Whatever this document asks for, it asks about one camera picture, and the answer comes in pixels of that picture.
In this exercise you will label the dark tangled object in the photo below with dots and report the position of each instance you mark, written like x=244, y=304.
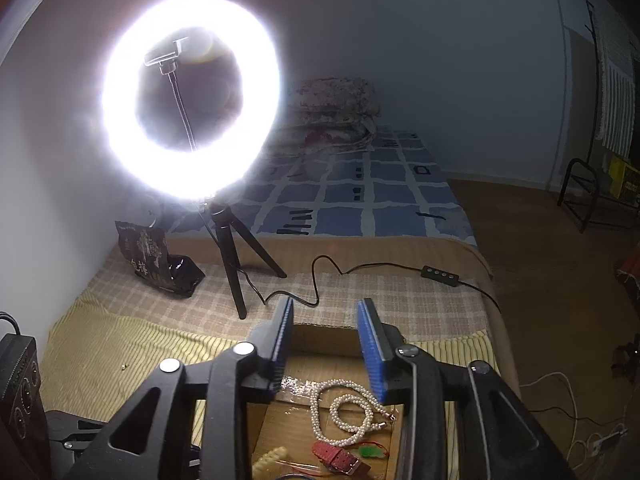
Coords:
x=625, y=357

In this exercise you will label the black clothes rack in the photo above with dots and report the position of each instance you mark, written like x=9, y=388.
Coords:
x=595, y=60

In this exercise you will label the black shoe rack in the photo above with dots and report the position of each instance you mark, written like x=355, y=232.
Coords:
x=570, y=180

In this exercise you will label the black snack bag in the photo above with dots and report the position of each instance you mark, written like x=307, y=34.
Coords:
x=150, y=255

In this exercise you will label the black tripod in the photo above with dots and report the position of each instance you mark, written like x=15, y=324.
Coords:
x=227, y=255

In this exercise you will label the orange patterned bundle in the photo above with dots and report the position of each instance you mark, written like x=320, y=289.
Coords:
x=631, y=270

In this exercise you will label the white power strip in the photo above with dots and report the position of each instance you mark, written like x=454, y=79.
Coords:
x=607, y=442

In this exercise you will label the yellow box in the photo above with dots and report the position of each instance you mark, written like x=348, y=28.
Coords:
x=625, y=180

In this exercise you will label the beige plaid blanket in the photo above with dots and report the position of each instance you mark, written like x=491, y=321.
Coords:
x=400, y=305

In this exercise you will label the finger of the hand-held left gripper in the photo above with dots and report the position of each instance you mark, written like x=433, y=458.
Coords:
x=70, y=422

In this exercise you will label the white knitted hanging cloth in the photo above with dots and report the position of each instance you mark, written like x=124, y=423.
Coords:
x=617, y=100

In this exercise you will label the folded floral quilt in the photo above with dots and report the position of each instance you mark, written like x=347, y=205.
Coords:
x=335, y=105

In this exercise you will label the cardboard box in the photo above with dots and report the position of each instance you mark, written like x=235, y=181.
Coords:
x=320, y=340

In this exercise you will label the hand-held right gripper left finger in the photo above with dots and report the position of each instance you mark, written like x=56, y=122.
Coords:
x=280, y=345

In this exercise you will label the blue checked bedsheet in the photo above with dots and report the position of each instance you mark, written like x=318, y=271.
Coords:
x=350, y=195

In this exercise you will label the black bangle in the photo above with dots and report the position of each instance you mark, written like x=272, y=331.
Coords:
x=295, y=476

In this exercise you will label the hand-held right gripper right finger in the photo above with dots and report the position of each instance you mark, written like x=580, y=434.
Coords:
x=370, y=355

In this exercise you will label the phone holder clip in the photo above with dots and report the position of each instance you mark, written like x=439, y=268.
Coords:
x=162, y=55

